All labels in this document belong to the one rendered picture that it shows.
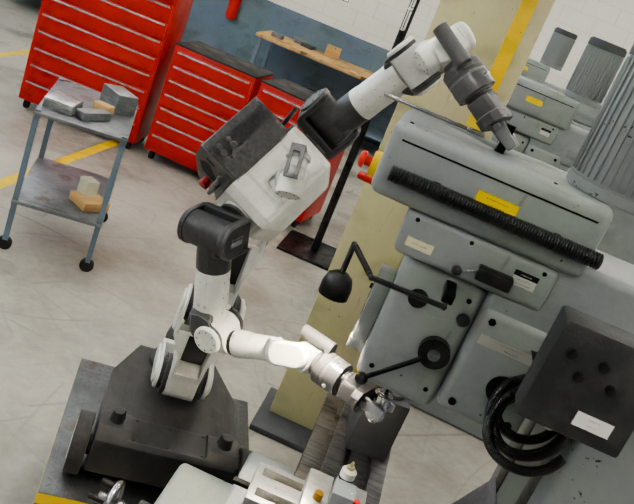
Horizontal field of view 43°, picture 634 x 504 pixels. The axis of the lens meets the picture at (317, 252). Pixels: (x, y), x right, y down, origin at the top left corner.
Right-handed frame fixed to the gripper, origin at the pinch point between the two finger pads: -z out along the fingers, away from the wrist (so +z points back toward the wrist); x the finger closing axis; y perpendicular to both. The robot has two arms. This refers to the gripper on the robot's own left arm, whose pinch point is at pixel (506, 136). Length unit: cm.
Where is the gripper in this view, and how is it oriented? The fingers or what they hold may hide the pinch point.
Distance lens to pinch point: 176.5
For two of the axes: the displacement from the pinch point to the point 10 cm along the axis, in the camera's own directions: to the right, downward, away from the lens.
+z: -5.3, -8.4, 1.2
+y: 7.2, -5.2, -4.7
